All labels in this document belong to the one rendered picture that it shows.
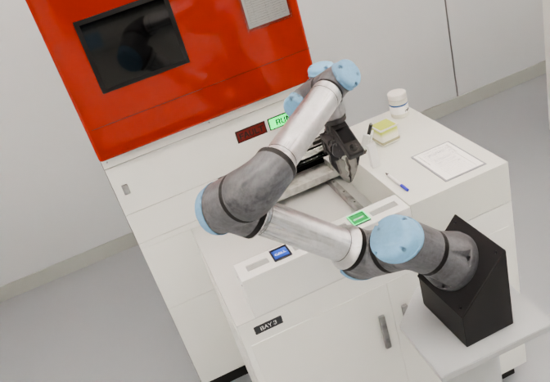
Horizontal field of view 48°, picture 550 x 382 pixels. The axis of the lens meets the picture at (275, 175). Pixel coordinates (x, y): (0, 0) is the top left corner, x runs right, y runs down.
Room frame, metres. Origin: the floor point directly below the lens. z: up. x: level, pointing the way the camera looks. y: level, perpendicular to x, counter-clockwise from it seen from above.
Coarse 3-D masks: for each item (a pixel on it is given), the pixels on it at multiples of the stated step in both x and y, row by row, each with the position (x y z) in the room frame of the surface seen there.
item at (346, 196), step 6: (330, 180) 2.02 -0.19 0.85; (330, 186) 2.02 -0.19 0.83; (336, 186) 1.96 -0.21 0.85; (336, 192) 1.96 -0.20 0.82; (342, 192) 1.91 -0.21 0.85; (348, 192) 1.90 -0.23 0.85; (342, 198) 1.91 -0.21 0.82; (348, 198) 1.86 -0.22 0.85; (354, 204) 1.81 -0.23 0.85; (360, 204) 1.80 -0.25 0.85; (354, 210) 1.81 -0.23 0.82
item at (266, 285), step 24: (384, 216) 1.53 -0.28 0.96; (408, 216) 1.54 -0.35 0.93; (240, 264) 1.51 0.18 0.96; (264, 264) 1.47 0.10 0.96; (288, 264) 1.46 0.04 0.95; (312, 264) 1.47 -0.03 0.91; (264, 288) 1.44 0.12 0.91; (288, 288) 1.45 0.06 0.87; (312, 288) 1.47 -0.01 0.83; (264, 312) 1.43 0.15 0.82
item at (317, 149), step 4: (320, 144) 2.15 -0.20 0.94; (312, 148) 2.13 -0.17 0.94; (316, 148) 2.13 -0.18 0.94; (320, 148) 2.13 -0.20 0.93; (308, 152) 2.12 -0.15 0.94; (312, 152) 2.12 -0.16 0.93; (316, 152) 2.13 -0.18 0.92; (304, 156) 2.12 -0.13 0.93; (308, 156) 2.12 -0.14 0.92; (312, 164) 2.14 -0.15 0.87; (316, 164) 2.13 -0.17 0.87; (320, 164) 2.13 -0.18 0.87; (304, 168) 2.13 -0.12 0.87; (308, 168) 2.12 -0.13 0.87; (312, 168) 2.12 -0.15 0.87; (296, 172) 2.12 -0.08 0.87; (300, 172) 2.11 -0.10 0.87
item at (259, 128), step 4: (260, 124) 2.10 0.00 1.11; (248, 128) 2.09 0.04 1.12; (252, 128) 2.09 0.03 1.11; (256, 128) 2.10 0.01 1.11; (260, 128) 2.10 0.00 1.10; (264, 128) 2.10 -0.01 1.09; (240, 132) 2.08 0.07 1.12; (244, 132) 2.09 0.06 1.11; (248, 132) 2.09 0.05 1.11; (252, 132) 2.09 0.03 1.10; (256, 132) 2.10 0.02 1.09; (260, 132) 2.10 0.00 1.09; (264, 132) 2.10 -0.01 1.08; (240, 136) 2.08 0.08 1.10; (244, 136) 2.09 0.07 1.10; (248, 136) 2.09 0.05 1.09; (252, 136) 2.09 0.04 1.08; (240, 140) 2.08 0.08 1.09; (244, 140) 2.08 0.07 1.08
